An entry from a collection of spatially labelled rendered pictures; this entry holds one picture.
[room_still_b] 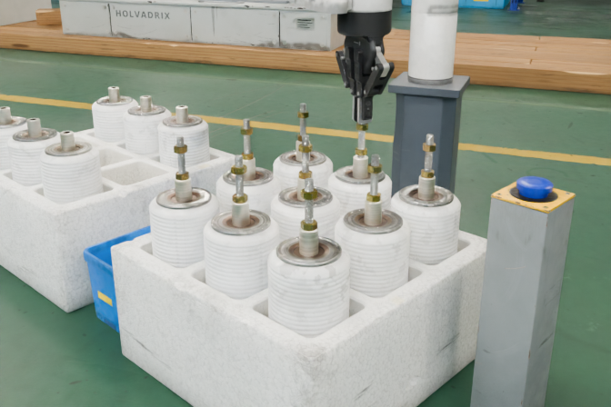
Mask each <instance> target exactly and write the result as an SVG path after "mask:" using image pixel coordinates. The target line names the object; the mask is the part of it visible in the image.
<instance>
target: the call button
mask: <svg viewBox="0 0 611 407"><path fill-rule="evenodd" d="M553 186H554V185H553V184H552V183H551V182H550V181H549V180H547V179H545V178H542V177H536V176H525V177H521V178H519V179H517V181H516V188H517V189H518V190H519V193H520V194H521V195H523V196H524V197H528V198H534V199H542V198H546V197H548V194H550V193H552V192H553Z"/></svg>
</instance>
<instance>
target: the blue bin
mask: <svg viewBox="0 0 611 407"><path fill-rule="evenodd" d="M147 233H151V225H149V226H147V227H144V228H141V229H138V230H136V231H133V232H131V233H126V234H123V235H120V236H117V237H116V238H113V239H110V240H107V241H104V242H101V243H98V244H95V245H92V246H89V247H87V248H85V249H84V251H83V254H84V259H85V261H86V262H87V266H88V271H89V276H90V282H91V286H92V292H93V297H94V302H95V311H96V316H97V317H98V318H99V319H100V320H101V321H103V322H104V323H106V324H107V325H109V326H110V327H112V328H113V329H114V330H116V331H117V332H119V333H120V330H119V321H118V312H117V304H116V296H115V280H114V272H113V263H112V254H111V247H112V246H114V245H117V244H120V243H123V242H127V241H129V242H130V241H133V240H134V239H135V238H136V237H139V236H142V235H145V234H147Z"/></svg>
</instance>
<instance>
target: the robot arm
mask: <svg viewBox="0 0 611 407"><path fill-rule="evenodd" d="M392 3H393V0H305V8H307V9H311V10H315V11H318V12H323V13H327V14H334V15H337V32H338V33H339V34H341V35H345V36H346V38H345V41H344V47H345V48H344V49H343V50H339V51H336V61H337V63H338V66H339V70H340V73H341V75H342V79H343V82H344V85H345V88H350V93H351V94H352V95H353V109H352V119H353V120H354V121H356V122H358V123H360V124H367V123H371V122H372V116H373V113H372V112H373V110H372V109H373V97H374V96H375V95H377V94H382V93H383V91H384V89H385V87H386V84H387V82H388V80H389V78H390V76H391V74H392V73H393V71H394V69H395V66H394V63H393V62H390V63H388V62H387V61H386V59H385V58H384V54H385V47H384V41H383V38H384V36H385V35H388V34H389V33H390V32H391V28H392ZM457 11H458V0H412V9H411V28H410V46H409V62H408V81H409V82H411V83H414V84H427V85H441V84H450V83H452V82H453V72H454V61H455V48H456V25H457Z"/></svg>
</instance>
